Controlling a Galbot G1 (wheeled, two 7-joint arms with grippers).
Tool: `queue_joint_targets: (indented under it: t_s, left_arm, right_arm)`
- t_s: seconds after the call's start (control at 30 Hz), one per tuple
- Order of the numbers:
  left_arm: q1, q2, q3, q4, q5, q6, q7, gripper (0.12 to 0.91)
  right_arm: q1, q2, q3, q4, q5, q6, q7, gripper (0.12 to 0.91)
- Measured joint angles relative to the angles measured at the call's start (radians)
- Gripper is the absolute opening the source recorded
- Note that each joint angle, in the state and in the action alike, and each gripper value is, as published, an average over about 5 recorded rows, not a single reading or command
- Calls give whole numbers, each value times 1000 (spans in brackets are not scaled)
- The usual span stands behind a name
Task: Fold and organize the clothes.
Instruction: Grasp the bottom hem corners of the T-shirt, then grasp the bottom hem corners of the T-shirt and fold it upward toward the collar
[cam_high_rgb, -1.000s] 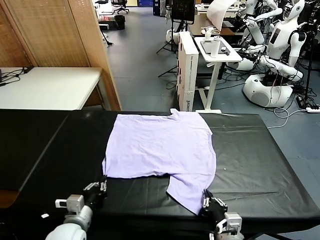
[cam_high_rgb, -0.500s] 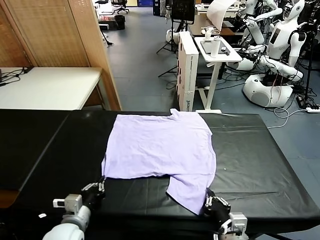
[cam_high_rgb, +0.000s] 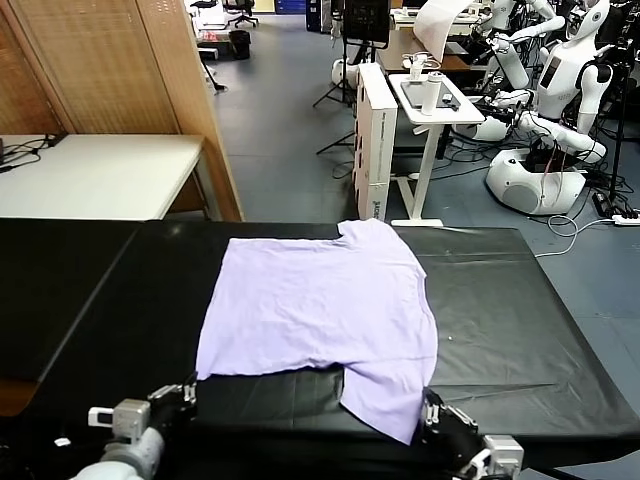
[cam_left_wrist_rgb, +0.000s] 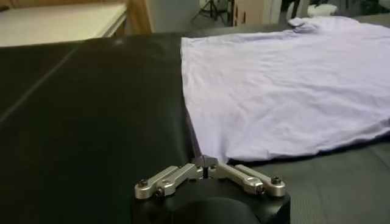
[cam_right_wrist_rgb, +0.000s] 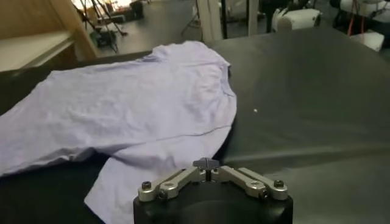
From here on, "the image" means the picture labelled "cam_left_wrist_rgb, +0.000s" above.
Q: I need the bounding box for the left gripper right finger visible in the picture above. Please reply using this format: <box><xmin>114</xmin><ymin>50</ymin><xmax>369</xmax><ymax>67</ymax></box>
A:
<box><xmin>205</xmin><ymin>154</ymin><xmax>286</xmax><ymax>198</ymax></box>

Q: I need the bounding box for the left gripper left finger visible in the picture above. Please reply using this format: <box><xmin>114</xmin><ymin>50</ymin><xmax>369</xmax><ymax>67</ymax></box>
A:
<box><xmin>134</xmin><ymin>155</ymin><xmax>207</xmax><ymax>200</ymax></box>

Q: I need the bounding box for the lavender printed t-shirt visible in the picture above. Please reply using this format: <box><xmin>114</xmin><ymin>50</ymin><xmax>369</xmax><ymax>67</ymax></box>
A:
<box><xmin>180</xmin><ymin>15</ymin><xmax>390</xmax><ymax>164</ymax></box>

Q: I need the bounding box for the wooden folding screen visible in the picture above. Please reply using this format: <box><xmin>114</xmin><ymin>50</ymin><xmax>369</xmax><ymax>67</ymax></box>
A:
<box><xmin>0</xmin><ymin>0</ymin><xmax>152</xmax><ymax>35</ymax></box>

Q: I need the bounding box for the white side table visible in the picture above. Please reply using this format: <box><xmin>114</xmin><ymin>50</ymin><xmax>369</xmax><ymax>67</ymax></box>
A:
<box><xmin>0</xmin><ymin>2</ymin><xmax>127</xmax><ymax>48</ymax></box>

